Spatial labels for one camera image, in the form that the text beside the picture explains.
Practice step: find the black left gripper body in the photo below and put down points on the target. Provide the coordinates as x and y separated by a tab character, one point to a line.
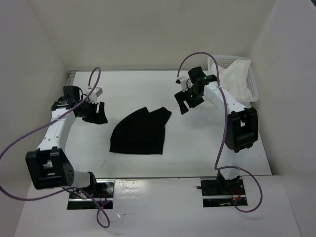
87	108

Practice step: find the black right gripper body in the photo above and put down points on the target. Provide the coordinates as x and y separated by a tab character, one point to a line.
191	94

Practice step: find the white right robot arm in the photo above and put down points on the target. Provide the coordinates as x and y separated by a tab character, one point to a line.
240	124

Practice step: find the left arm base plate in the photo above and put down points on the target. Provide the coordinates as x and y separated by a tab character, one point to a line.
103	195

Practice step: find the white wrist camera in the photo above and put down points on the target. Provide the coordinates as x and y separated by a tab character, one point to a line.
185	83
93	98

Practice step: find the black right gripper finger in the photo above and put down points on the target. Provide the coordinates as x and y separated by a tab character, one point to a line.
180	98
192	103

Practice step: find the white skirt in basket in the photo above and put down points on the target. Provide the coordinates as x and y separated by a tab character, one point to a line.
233	72

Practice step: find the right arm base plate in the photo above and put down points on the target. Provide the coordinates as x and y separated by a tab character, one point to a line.
214	196

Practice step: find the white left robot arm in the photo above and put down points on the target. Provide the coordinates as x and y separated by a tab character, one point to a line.
48	165

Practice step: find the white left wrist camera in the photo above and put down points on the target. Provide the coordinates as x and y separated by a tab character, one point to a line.
93	98

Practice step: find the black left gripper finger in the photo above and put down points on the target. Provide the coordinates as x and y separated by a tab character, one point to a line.
101	117
91	118

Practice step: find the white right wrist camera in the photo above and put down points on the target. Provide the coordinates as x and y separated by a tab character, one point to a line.
185	83

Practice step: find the white plastic basket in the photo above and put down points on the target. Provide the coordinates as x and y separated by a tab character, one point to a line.
250	78

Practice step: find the black skirt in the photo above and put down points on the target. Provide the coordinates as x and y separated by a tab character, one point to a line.
141	132

